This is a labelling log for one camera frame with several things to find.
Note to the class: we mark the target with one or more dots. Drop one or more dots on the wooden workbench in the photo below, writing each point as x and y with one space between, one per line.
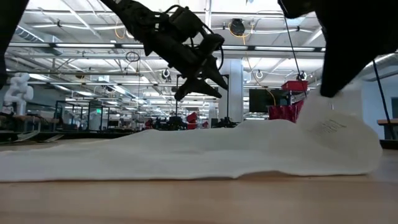
28 119

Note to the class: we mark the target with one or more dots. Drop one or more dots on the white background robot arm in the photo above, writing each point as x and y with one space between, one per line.
18 90

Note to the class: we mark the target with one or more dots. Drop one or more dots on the wooden desk edge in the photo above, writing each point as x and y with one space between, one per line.
387 121

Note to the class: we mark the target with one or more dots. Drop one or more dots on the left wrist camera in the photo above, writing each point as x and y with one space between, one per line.
211 43

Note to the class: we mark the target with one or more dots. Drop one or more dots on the red patterned cup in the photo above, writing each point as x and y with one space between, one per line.
283 113

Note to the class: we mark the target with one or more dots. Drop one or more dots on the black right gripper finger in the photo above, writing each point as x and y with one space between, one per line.
335 74

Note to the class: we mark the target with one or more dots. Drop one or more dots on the red bin rack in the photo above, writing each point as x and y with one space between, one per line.
293 85

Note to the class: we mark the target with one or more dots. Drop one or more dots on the black background robot arm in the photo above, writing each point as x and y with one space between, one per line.
175 123
227 123

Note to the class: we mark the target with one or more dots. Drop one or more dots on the long ceiling light strip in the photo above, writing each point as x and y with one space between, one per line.
84 45

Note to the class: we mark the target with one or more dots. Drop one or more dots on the black monitor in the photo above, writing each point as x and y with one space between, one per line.
261 99

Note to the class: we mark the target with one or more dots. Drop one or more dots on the black aluminium table frame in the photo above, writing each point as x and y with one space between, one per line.
93 135

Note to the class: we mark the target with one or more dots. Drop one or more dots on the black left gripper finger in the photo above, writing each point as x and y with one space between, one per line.
199 87
214 74

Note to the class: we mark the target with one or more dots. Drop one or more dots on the black framed work cell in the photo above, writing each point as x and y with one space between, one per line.
88 118

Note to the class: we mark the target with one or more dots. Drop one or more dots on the white building column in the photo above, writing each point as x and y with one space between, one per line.
233 105

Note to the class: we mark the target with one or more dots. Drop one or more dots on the black gantry frame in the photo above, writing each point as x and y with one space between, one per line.
177 109

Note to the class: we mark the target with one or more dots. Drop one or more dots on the red stacked bins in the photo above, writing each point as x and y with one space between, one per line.
192 118

